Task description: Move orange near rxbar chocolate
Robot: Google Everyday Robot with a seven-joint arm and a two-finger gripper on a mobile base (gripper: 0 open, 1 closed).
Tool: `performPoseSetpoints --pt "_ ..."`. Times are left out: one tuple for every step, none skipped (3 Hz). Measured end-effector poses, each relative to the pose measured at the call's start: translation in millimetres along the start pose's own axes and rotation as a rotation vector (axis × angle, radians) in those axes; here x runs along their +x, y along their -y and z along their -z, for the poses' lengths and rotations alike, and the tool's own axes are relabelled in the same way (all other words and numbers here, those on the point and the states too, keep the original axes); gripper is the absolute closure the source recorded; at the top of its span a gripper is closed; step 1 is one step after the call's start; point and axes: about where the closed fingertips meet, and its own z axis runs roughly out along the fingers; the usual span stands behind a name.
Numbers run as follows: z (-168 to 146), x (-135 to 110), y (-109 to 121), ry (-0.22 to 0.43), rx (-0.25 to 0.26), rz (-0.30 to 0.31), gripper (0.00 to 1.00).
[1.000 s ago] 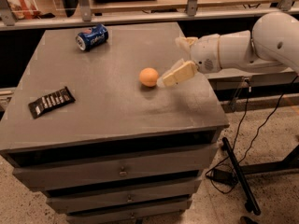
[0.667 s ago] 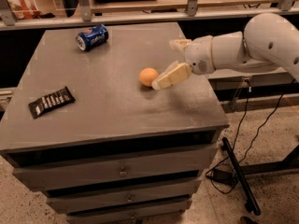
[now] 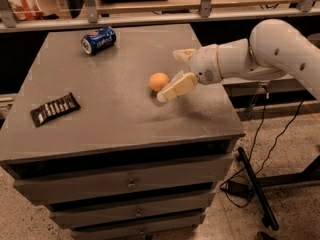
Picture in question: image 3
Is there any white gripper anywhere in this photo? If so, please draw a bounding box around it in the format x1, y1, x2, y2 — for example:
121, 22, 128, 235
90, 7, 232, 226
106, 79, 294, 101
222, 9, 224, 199
157, 44, 222, 103

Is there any orange fruit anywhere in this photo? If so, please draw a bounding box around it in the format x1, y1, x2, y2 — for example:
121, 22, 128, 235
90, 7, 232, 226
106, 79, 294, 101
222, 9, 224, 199
149, 72, 170, 92

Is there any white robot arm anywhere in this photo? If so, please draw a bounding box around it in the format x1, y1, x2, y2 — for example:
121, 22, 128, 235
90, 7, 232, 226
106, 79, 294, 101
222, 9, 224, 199
157, 19, 320, 102

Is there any black rxbar chocolate wrapper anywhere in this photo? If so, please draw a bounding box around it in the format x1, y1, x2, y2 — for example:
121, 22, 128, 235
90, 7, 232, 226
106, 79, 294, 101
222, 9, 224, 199
30, 93, 81, 128

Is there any blue pepsi can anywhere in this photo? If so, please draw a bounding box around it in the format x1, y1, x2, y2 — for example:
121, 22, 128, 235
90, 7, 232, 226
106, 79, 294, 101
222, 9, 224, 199
81, 26, 116, 55

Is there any grey drawer cabinet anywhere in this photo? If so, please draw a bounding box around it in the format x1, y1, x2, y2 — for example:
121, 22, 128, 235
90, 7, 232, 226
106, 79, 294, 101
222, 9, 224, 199
0, 25, 244, 240

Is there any black power adapter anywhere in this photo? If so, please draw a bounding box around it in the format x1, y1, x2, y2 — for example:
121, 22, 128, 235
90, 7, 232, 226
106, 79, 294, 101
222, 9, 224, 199
227, 181, 250, 199

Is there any black cable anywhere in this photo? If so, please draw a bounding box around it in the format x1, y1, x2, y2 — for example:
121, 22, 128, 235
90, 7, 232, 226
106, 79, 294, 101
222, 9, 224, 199
219, 83, 305, 209

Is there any metal shelf rail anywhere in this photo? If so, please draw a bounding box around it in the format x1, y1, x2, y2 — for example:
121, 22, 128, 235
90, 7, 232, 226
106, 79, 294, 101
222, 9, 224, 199
0, 0, 319, 33

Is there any black table leg frame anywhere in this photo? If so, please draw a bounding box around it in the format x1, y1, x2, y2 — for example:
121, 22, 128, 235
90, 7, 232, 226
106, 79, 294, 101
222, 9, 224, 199
238, 147, 320, 231

